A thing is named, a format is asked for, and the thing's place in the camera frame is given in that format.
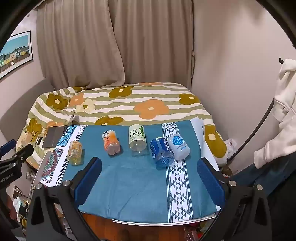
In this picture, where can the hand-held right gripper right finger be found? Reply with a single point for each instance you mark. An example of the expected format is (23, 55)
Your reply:
(211, 183)

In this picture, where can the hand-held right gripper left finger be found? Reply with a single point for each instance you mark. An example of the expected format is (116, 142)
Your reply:
(89, 179)

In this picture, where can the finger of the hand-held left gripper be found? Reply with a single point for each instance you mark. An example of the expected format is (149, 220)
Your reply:
(23, 152)
(7, 146)

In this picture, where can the small yellow plastic bottle cup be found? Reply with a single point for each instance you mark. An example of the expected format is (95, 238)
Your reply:
(75, 153)

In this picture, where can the orange label plastic bottle cup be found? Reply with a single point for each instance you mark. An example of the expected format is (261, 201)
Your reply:
(111, 142)

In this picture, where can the white blue label bottle cup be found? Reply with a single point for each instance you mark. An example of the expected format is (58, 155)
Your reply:
(179, 147)

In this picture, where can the blue plastic bottle cup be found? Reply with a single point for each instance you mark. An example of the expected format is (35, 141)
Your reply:
(161, 154)

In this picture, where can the green white label bottle cup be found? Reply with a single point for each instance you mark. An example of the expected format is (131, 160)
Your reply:
(138, 140)

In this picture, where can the grey laptop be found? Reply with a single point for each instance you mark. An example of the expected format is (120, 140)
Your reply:
(55, 135)

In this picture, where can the blue patterned cloth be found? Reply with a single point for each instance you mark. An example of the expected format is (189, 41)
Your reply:
(129, 183)

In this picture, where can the blue jeans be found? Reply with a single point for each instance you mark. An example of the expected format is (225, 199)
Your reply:
(253, 176)

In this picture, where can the white plastic bag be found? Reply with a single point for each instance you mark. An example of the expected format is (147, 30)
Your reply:
(231, 143)

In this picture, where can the black curved tube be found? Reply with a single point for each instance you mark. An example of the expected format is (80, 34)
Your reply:
(256, 126)

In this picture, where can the floral striped blanket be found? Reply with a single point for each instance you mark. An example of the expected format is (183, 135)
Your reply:
(138, 104)

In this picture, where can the white hooded sweater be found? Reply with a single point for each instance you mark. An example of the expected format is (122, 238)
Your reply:
(281, 115)

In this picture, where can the beige curtain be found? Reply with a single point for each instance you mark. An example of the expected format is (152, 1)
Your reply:
(115, 44)

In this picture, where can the framed wall poster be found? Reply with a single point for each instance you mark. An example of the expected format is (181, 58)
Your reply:
(15, 54)

